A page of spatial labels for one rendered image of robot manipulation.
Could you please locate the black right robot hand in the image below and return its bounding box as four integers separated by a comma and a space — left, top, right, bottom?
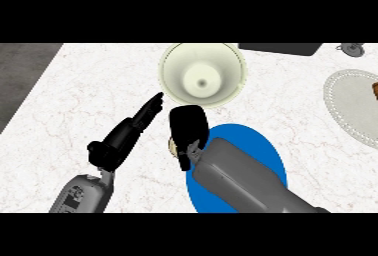
168, 104, 211, 172

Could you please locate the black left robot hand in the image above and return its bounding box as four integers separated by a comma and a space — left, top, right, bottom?
85, 91, 165, 173

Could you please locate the pale cupcake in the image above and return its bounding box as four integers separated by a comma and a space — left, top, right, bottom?
166, 136, 180, 158

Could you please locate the blue plate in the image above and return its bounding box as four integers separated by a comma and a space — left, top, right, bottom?
184, 123, 289, 214

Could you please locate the pale cream bowl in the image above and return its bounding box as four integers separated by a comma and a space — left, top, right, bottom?
157, 43, 248, 109

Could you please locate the dark grey flat appliance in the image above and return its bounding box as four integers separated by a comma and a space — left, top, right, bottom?
237, 43, 324, 57

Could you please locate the pale grey round placemat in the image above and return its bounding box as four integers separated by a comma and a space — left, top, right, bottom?
321, 68, 378, 150

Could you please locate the small grey metal object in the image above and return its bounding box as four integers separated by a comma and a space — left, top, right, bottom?
335, 43, 366, 58

